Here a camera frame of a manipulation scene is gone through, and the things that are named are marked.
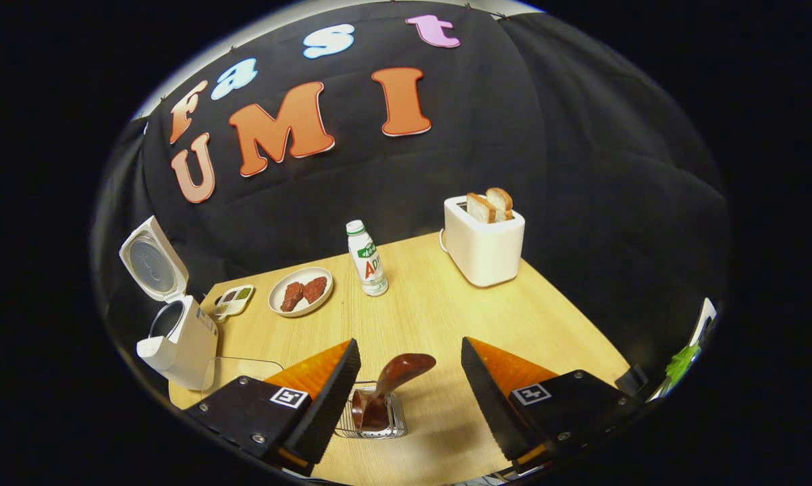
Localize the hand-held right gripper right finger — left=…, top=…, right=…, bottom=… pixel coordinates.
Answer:
left=461, top=336, right=639, bottom=473

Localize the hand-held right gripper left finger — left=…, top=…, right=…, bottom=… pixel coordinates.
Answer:
left=183, top=337, right=362, bottom=477

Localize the metal chopstick holder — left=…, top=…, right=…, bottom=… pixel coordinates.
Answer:
left=335, top=381, right=408, bottom=439

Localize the brown wooden spoon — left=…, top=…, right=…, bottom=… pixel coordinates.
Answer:
left=352, top=353, right=437, bottom=431

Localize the white rice cooker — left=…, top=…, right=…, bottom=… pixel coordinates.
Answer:
left=119, top=216, right=219, bottom=391

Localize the clear plastic rice container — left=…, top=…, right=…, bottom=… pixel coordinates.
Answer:
left=202, top=356, right=285, bottom=400

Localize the white round plate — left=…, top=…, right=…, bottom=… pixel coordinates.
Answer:
left=269, top=267, right=334, bottom=318

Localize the small white sauce dish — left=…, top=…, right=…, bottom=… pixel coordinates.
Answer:
left=213, top=285, right=254, bottom=321

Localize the white bottle green label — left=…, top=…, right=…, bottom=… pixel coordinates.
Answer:
left=346, top=220, right=389, bottom=298

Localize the white toaster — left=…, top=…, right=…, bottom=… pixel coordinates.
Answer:
left=439, top=195, right=526, bottom=288

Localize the green object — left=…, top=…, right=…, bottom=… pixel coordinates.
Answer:
left=666, top=344, right=701, bottom=387

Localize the white board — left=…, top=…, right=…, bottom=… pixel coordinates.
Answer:
left=689, top=297, right=718, bottom=346

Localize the black backdrop cloth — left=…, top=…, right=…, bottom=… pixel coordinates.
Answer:
left=95, top=0, right=729, bottom=379

